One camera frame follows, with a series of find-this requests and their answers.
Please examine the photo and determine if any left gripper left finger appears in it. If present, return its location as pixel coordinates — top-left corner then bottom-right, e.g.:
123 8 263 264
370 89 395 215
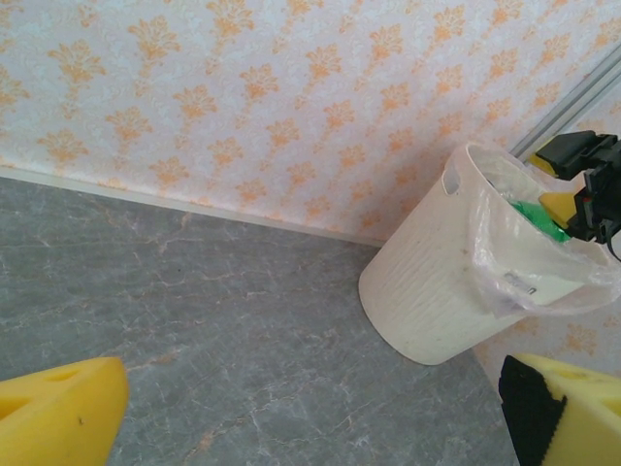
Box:
0 356 130 466

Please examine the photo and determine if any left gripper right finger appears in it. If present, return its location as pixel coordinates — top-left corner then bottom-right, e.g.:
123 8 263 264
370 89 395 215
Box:
498 352 621 466

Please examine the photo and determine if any green bottle yellow cap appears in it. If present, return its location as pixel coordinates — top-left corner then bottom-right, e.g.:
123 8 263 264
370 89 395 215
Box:
507 197 573 244

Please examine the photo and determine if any clear plastic bin liner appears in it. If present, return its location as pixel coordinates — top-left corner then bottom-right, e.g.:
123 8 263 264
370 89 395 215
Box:
453 145 621 316

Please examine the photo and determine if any cream plastic waste bin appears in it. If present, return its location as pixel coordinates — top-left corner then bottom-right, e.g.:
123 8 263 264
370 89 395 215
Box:
358 142 612 366

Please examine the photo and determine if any aluminium frame post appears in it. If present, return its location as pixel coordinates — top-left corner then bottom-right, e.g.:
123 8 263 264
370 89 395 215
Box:
511 46 621 164

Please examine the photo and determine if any white wall base trim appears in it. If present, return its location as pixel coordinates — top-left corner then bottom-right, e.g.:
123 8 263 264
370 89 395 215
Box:
0 164 389 249

